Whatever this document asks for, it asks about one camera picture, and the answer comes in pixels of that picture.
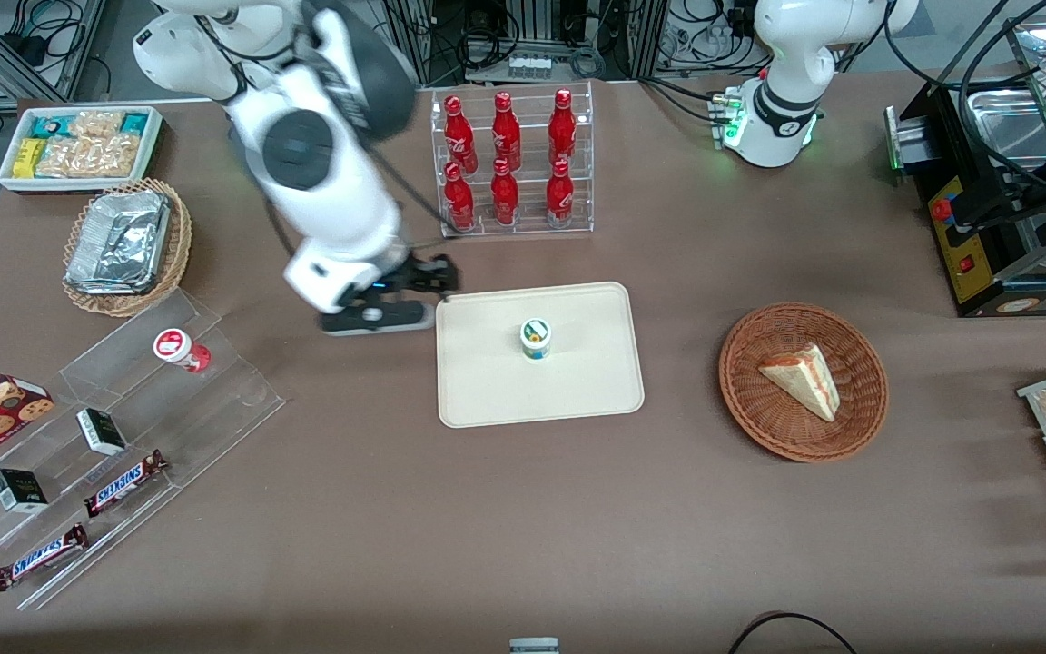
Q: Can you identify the beige plastic tray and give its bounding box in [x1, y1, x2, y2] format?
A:
[435, 281, 646, 430]

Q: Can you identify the red cola bottle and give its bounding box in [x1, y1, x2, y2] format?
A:
[489, 157, 521, 227]
[443, 162, 477, 232]
[491, 91, 523, 164]
[545, 158, 576, 227]
[548, 87, 578, 164]
[443, 94, 479, 164]

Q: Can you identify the red gum bottle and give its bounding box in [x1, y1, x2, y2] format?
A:
[153, 327, 213, 375]

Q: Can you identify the clear bag of crackers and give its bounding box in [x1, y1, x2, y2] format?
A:
[35, 134, 143, 179]
[69, 110, 126, 140]

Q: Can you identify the black cable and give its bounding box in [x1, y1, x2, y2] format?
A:
[727, 611, 861, 654]

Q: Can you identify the clear acrylic bottle rack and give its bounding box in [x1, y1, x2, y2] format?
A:
[429, 80, 596, 241]

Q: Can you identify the black sealing machine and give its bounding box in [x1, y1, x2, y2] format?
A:
[883, 18, 1046, 319]

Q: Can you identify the wrapped triangle sandwich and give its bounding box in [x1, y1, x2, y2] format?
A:
[756, 342, 843, 424]

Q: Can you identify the Snickers chocolate bar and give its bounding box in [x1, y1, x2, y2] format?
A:
[83, 449, 170, 520]
[0, 522, 90, 593]

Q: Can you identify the yellow snack packet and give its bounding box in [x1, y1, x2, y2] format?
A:
[12, 137, 48, 181]

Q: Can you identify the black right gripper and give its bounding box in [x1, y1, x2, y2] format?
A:
[346, 254, 461, 314]

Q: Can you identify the small dark green box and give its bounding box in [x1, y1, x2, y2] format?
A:
[0, 468, 50, 516]
[75, 407, 129, 458]

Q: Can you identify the white snack bin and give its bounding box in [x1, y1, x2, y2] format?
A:
[0, 104, 165, 194]

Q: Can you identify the silver foil tray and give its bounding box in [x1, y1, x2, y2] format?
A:
[64, 190, 173, 296]

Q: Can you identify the green gum bottle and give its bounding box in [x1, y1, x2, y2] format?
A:
[519, 317, 554, 362]

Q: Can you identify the clear acrylic stepped display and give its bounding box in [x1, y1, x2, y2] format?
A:
[0, 288, 287, 612]

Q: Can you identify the round brown wicker basket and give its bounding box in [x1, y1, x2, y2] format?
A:
[718, 302, 891, 464]

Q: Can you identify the light wicker basket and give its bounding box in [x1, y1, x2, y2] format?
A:
[62, 177, 194, 318]

